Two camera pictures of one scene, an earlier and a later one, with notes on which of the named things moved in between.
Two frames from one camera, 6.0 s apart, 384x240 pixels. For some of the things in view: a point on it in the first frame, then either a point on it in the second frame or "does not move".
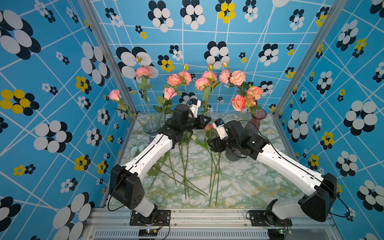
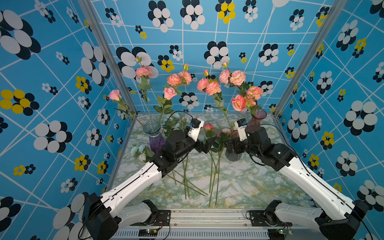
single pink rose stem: [238, 102] does not move
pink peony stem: [205, 83] → [213, 89]
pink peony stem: [144, 72] does not move
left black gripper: [201, 123] → [208, 142]
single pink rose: [169, 93] does not move
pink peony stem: [253, 93] does not move
